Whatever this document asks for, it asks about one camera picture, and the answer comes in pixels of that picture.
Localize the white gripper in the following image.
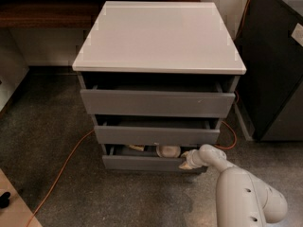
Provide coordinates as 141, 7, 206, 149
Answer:
179, 149, 207, 170

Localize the dark wooden shelf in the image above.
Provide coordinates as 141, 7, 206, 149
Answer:
0, 0, 200, 28

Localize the grey drawer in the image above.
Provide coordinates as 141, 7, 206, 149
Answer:
80, 89, 235, 118
95, 120, 220, 147
102, 145, 207, 174

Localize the grey drawer cabinet white top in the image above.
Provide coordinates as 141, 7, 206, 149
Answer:
72, 1, 248, 175

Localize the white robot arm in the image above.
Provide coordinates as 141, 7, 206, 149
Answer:
179, 144, 288, 227

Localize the brown snack bag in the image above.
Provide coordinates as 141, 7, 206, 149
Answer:
128, 145, 145, 152

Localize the light wooden board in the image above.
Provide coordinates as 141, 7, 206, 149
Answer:
0, 169, 43, 227

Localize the grey middle drawer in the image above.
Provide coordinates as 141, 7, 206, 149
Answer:
95, 120, 220, 147

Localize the grey top drawer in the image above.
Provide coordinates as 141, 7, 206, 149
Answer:
80, 89, 235, 118

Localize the black knob on wood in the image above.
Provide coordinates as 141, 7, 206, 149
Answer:
0, 192, 10, 209

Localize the white bowl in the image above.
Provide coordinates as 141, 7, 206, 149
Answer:
156, 146, 181, 158

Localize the grey bottom drawer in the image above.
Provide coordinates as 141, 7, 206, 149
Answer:
102, 145, 207, 174

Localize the black cabinet on right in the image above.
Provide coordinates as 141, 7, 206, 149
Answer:
235, 0, 303, 141

